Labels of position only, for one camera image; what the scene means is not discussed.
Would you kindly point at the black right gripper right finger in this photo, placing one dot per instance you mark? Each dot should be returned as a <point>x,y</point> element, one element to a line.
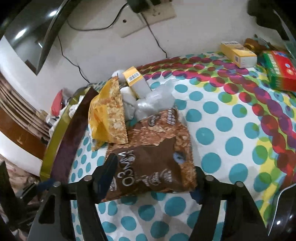
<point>208,193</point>

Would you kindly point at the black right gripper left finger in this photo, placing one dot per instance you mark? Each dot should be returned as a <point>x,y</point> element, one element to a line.
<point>91,190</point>

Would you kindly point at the brown snack bag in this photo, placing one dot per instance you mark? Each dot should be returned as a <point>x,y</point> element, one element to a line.
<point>158,157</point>

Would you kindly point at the yellow snack bag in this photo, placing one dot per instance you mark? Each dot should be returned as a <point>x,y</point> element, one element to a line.
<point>106,116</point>

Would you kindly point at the white cloth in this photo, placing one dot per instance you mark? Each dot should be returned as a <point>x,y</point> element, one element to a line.
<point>129,100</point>

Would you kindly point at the clear plastic bag bundle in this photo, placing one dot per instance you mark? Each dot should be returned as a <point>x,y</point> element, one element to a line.
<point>158,100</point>

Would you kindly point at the yellow white box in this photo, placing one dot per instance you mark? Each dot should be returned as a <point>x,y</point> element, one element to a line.
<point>137,82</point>
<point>238,54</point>

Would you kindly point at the dark red gold storage box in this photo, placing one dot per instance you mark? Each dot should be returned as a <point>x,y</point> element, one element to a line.
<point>68,133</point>

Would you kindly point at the red packet behind box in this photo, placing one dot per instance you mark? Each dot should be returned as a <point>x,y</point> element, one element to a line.
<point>57,103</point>

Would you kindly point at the red green medicine box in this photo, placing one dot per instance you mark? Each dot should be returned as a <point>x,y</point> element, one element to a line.
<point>280,70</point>

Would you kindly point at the brown gold ornament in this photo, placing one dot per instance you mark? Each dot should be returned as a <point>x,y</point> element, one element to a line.
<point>254,46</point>

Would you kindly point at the black television screen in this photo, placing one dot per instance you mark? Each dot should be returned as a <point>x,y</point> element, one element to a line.
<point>32,30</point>

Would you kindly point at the black power adapter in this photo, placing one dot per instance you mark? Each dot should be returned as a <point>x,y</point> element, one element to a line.
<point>138,6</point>

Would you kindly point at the beige wall socket plate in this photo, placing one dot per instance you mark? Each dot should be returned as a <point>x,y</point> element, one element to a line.
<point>130,22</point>

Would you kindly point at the black stand mount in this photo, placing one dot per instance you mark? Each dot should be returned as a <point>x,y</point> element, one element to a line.
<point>266,17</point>

